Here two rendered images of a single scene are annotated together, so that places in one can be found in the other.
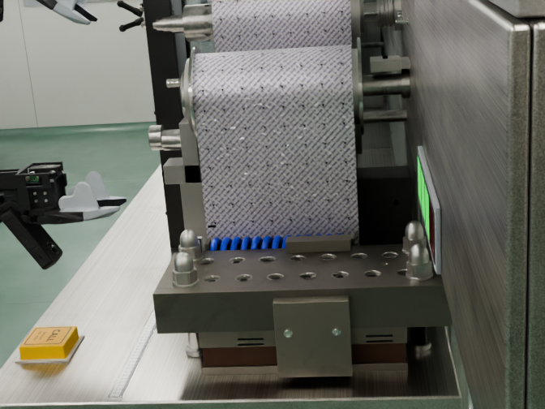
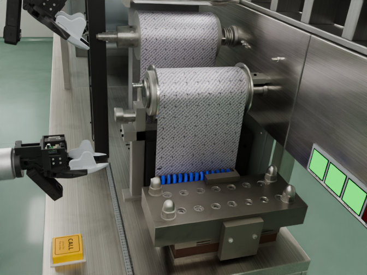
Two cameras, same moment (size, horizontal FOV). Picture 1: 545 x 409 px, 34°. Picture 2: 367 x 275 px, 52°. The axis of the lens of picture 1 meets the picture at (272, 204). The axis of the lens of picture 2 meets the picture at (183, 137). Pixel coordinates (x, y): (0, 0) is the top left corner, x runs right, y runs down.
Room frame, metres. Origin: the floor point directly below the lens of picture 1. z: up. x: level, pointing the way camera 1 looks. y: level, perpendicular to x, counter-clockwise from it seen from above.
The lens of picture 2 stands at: (0.51, 0.40, 1.61)
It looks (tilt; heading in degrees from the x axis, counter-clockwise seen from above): 28 degrees down; 335
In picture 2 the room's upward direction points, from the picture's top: 5 degrees clockwise
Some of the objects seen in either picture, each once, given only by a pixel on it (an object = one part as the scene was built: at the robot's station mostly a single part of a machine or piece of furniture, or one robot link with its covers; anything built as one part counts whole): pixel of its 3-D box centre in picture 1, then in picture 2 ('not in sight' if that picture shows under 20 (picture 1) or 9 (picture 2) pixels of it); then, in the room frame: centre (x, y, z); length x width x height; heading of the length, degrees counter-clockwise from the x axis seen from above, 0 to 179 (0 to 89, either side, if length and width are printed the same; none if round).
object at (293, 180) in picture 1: (279, 187); (198, 146); (1.29, -0.01, 1.11); 0.23 x 0.01 x 0.18; 84
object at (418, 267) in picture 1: (418, 260); (289, 192); (1.11, -0.19, 1.05); 0.04 x 0.04 x 0.04
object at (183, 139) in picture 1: (187, 210); (132, 153); (1.41, 0.14, 1.05); 0.06 x 0.05 x 0.31; 84
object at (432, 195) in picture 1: (427, 203); (345, 187); (0.94, -0.17, 1.18); 0.25 x 0.01 x 0.07; 174
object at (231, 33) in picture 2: (379, 10); (223, 36); (1.58, -0.21, 1.33); 0.07 x 0.07 x 0.07; 84
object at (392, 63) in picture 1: (389, 62); (256, 77); (1.33, -0.19, 1.28); 0.06 x 0.05 x 0.02; 84
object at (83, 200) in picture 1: (87, 200); (88, 161); (1.30, 0.28, 1.11); 0.09 x 0.03 x 0.06; 75
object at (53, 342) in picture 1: (49, 342); (67, 248); (1.23, 0.35, 0.91); 0.07 x 0.07 x 0.02; 84
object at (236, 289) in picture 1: (303, 286); (222, 205); (1.17, -0.04, 1.00); 0.40 x 0.16 x 0.06; 84
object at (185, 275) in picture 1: (184, 268); (169, 208); (1.14, 0.13, 1.05); 0.04 x 0.04 x 0.04
